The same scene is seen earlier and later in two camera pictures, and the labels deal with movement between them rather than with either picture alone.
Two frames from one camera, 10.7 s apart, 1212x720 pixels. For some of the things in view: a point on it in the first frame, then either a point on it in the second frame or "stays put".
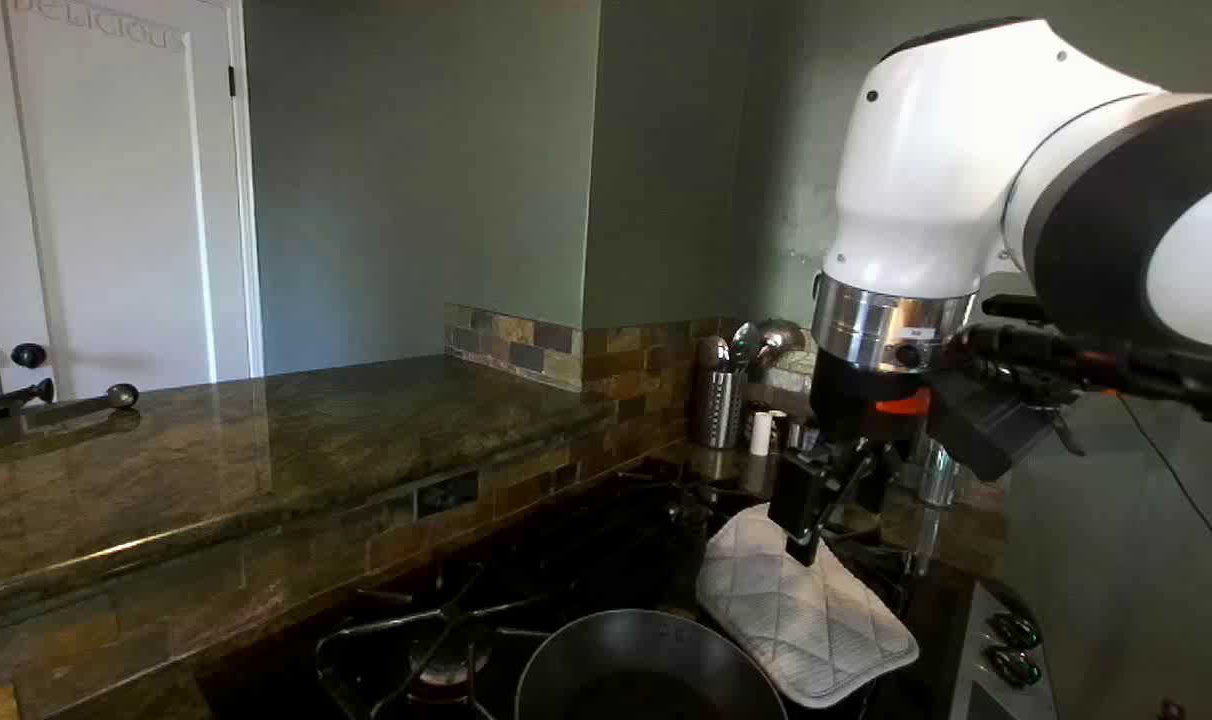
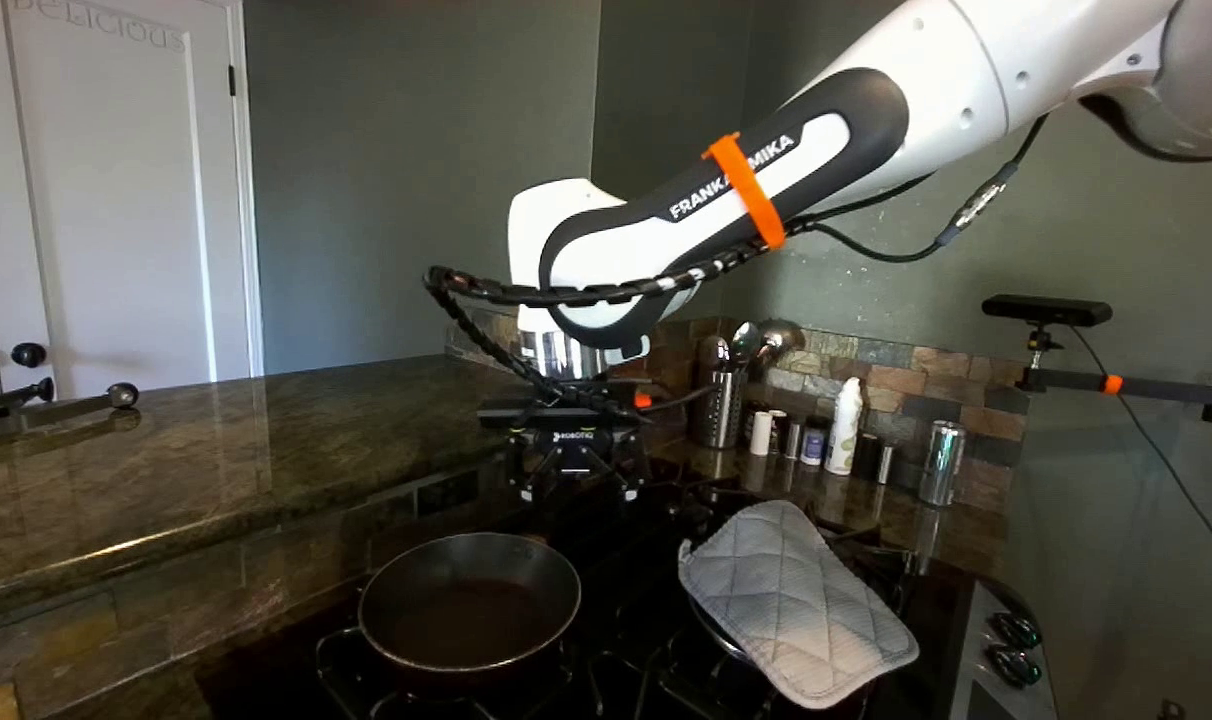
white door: x=111 y=196 stays put
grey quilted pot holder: x=807 y=627 stays put
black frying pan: x=649 y=666 → x=466 y=602
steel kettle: x=724 y=373 stays put
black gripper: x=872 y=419 → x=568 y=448
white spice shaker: x=763 y=434 stays put
